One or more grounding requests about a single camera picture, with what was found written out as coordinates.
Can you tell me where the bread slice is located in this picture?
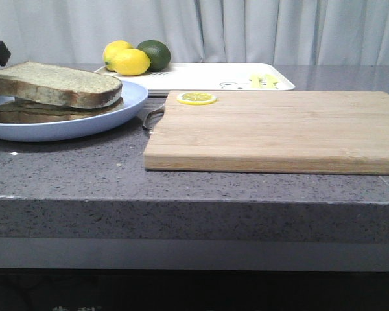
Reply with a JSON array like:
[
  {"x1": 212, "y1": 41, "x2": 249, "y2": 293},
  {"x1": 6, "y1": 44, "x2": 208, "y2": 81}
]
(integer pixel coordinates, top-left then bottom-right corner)
[
  {"x1": 0, "y1": 97, "x2": 123, "y2": 124},
  {"x1": 0, "y1": 62, "x2": 123, "y2": 109}
]

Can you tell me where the light blue round plate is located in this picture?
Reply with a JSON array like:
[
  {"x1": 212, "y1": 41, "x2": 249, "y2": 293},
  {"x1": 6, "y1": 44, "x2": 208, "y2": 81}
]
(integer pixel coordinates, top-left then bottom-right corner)
[{"x1": 0, "y1": 81, "x2": 148, "y2": 142}]

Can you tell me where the white rectangular tray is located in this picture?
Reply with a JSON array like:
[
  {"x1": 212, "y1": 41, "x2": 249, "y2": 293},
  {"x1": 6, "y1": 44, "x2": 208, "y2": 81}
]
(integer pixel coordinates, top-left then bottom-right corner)
[{"x1": 97, "y1": 63, "x2": 295, "y2": 96}]

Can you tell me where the back yellow lemon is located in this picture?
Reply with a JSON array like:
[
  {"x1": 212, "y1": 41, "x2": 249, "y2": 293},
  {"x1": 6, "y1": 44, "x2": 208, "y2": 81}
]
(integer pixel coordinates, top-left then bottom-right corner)
[{"x1": 102, "y1": 40, "x2": 134, "y2": 71}]

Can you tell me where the yellow lemon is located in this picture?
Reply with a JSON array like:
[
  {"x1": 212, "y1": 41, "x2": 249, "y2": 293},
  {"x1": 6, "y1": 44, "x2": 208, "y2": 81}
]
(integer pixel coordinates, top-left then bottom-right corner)
[
  {"x1": 112, "y1": 49, "x2": 151, "y2": 76},
  {"x1": 102, "y1": 40, "x2": 134, "y2": 71}
]

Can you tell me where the front yellow lemon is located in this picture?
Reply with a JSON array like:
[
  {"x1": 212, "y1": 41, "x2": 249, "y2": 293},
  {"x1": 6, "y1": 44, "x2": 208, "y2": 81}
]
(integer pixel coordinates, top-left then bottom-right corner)
[{"x1": 112, "y1": 49, "x2": 151, "y2": 76}]

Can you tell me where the green lime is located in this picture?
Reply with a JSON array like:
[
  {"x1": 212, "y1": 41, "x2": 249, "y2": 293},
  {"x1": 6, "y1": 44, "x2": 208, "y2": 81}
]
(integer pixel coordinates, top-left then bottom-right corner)
[{"x1": 137, "y1": 40, "x2": 171, "y2": 72}]

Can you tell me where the lemon slice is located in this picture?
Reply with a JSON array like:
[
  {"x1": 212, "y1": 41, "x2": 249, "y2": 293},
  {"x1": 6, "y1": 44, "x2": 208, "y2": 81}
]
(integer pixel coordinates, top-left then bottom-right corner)
[{"x1": 176, "y1": 92, "x2": 217, "y2": 106}]

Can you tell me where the yellow plastic fork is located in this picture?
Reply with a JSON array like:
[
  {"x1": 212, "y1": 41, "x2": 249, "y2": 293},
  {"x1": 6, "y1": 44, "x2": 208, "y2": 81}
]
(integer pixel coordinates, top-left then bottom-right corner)
[{"x1": 250, "y1": 73, "x2": 263, "y2": 89}]

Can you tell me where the yellow plastic knife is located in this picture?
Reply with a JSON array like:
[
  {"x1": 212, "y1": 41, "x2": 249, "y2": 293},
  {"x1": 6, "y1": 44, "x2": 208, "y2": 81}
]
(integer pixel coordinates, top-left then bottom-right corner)
[{"x1": 263, "y1": 74, "x2": 278, "y2": 89}]

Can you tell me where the grey curtain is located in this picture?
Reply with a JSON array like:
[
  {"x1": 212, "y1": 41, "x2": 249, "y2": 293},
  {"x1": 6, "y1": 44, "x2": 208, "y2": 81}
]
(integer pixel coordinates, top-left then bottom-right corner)
[{"x1": 0, "y1": 1, "x2": 389, "y2": 65}]

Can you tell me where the wooden cutting board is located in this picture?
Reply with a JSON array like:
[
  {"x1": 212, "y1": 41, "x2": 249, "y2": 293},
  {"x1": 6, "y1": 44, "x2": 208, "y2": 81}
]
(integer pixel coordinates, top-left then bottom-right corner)
[{"x1": 143, "y1": 91, "x2": 389, "y2": 175}]

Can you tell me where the metal cutting board handle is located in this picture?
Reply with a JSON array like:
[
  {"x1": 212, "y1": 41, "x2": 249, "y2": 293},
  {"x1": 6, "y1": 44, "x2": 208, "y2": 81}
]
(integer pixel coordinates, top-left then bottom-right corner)
[{"x1": 143, "y1": 105, "x2": 165, "y2": 132}]

